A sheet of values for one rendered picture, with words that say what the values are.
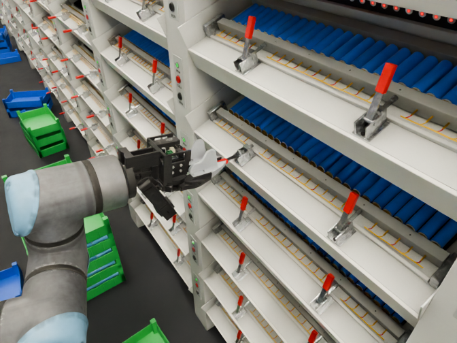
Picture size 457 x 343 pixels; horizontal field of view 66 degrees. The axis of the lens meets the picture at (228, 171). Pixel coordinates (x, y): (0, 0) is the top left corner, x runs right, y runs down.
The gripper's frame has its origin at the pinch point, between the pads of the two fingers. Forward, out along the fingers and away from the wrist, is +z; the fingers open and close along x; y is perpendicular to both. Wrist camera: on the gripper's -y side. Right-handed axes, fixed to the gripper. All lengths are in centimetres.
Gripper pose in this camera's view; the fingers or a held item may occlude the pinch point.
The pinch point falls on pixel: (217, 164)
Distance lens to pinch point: 72.0
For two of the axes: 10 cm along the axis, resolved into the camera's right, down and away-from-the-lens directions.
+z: 8.1, -2.3, 5.3
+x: -5.7, -5.0, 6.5
